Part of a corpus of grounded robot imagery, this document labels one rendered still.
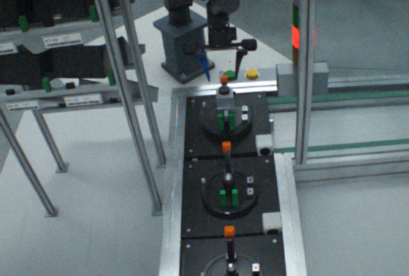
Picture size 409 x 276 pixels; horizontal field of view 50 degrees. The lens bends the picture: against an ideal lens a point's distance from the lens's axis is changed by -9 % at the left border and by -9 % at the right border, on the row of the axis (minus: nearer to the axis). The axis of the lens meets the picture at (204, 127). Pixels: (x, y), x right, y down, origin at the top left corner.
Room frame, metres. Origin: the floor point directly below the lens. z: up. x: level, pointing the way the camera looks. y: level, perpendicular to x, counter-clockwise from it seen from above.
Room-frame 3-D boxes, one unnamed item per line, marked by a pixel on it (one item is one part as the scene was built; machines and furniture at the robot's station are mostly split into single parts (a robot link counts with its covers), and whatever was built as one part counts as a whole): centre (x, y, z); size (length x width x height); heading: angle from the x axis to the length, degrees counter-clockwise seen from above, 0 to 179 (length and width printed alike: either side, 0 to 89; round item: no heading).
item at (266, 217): (0.71, -0.04, 1.01); 0.24 x 0.24 x 0.13; 84
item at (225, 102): (0.96, -0.06, 1.06); 0.08 x 0.04 x 0.07; 174
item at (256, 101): (0.97, -0.06, 0.96); 0.24 x 0.24 x 0.02; 84
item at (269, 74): (1.17, -0.17, 0.93); 0.21 x 0.07 x 0.06; 84
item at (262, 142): (0.86, -0.15, 0.97); 0.05 x 0.05 x 0.04; 84
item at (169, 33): (1.39, 0.03, 0.96); 0.15 x 0.15 x 0.20; 31
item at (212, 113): (0.97, -0.06, 0.98); 0.14 x 0.14 x 0.02
